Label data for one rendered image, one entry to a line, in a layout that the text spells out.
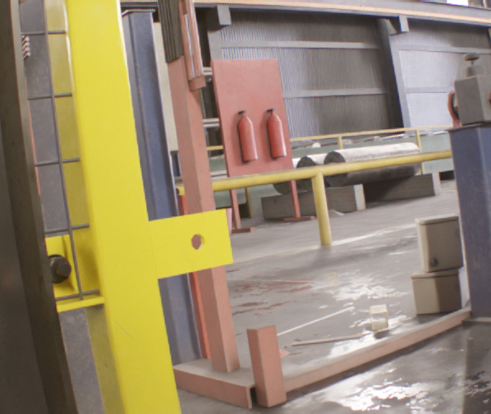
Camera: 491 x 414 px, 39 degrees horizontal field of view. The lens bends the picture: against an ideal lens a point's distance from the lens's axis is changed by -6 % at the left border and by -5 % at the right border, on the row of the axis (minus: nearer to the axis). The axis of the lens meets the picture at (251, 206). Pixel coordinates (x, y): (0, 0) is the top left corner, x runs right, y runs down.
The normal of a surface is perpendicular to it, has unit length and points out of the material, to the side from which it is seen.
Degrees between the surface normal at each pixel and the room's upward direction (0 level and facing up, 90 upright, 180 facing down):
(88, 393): 90
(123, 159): 90
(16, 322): 90
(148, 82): 90
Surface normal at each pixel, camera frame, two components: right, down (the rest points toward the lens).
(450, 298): -0.40, 0.08
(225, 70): 0.58, -0.07
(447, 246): -0.13, 0.04
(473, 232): -0.80, 0.14
